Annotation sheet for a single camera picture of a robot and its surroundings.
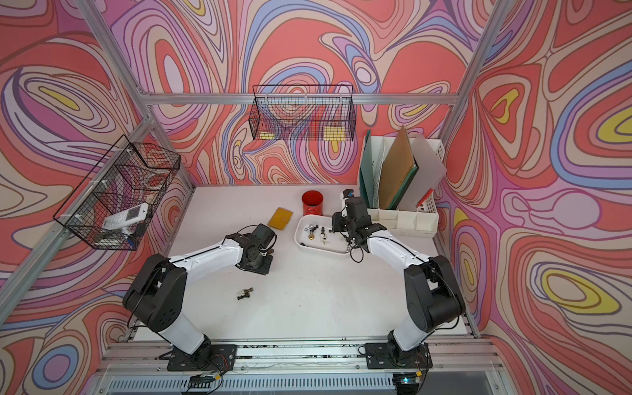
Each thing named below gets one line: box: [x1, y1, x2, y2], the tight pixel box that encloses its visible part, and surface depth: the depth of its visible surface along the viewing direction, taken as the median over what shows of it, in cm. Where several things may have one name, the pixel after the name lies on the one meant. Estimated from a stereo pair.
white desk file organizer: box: [359, 135, 446, 238], surface depth 101 cm
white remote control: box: [102, 202, 149, 230], surface depth 70 cm
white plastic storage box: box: [293, 213, 351, 255], surface depth 103 cm
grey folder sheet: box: [399, 133, 447, 212], surface depth 93 cm
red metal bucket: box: [302, 190, 324, 217], surface depth 103 cm
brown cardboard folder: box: [379, 125, 414, 210], surface depth 105 cm
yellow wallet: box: [267, 207, 294, 231], surface depth 109 cm
